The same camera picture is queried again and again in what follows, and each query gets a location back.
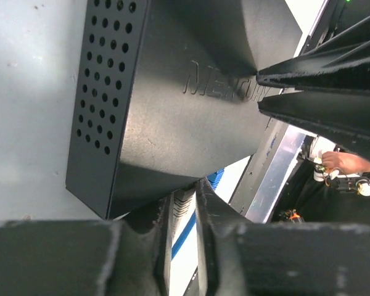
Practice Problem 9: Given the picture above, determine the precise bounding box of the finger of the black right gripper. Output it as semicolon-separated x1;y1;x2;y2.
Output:
257;40;370;92
258;91;370;161

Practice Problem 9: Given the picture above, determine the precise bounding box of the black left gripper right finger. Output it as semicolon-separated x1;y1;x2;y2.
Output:
195;179;370;295

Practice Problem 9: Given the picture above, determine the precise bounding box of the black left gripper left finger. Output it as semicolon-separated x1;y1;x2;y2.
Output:
0;196;173;295

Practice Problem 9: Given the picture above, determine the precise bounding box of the blue ethernet cable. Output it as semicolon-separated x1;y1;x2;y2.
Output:
171;168;226;258

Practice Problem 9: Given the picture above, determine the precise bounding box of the black Mercury network switch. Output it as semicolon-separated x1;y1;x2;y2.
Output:
65;1;302;219

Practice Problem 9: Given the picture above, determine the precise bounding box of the operator bare hand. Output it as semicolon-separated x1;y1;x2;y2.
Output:
321;152;370;175

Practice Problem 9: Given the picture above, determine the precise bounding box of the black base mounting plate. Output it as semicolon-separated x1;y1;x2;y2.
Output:
229;119;288;216

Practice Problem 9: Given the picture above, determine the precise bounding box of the aluminium front frame rail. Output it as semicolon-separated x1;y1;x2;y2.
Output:
245;125;305;223

